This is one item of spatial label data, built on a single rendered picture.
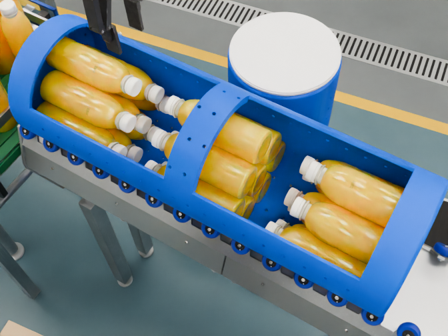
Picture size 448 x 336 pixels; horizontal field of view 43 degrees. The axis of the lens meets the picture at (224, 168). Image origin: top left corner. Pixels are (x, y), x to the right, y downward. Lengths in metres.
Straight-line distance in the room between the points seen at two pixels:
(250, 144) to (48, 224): 1.50
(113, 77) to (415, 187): 0.63
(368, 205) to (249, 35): 0.62
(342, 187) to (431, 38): 2.11
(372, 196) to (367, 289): 0.16
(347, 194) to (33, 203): 1.71
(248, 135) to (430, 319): 0.53
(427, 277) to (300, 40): 0.64
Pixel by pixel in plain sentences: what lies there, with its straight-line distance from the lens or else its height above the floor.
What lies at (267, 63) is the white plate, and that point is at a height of 1.04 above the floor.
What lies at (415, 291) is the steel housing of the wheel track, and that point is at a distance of 1.28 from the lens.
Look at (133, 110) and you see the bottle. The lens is 1.28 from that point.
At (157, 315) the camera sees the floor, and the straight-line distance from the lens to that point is 2.21.
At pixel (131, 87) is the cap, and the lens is 1.20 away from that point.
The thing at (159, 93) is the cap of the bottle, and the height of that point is 1.12.
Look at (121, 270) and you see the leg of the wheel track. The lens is 2.12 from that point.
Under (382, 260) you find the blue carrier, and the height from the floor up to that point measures 1.19.
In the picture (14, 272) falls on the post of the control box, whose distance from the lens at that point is 2.12.
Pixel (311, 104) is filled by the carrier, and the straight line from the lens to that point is 1.42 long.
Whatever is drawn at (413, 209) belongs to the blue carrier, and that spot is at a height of 1.23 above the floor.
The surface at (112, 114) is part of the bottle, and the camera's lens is 1.21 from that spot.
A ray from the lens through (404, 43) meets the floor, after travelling 3.03.
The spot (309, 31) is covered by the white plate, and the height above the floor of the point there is 1.04.
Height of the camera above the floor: 2.08
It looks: 58 degrees down
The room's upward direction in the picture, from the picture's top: 2 degrees counter-clockwise
